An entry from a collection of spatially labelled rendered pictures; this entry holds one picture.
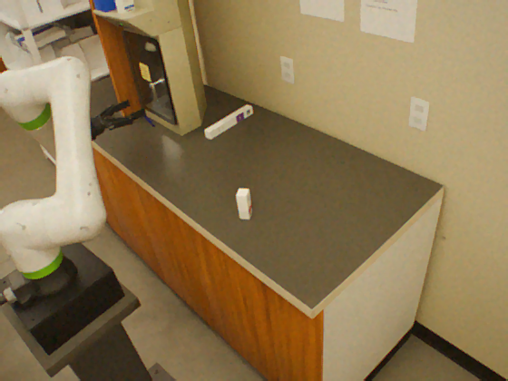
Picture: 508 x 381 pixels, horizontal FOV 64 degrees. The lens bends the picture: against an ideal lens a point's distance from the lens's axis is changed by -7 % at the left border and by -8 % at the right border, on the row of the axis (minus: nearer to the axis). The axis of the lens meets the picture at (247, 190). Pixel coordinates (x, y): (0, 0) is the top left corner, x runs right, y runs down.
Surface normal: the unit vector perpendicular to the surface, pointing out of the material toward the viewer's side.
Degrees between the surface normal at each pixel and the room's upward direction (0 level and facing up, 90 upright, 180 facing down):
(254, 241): 0
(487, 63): 90
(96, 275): 4
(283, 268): 0
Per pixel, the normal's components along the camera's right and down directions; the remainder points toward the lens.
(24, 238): 0.13, 0.48
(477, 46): -0.74, 0.48
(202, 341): -0.11, -0.78
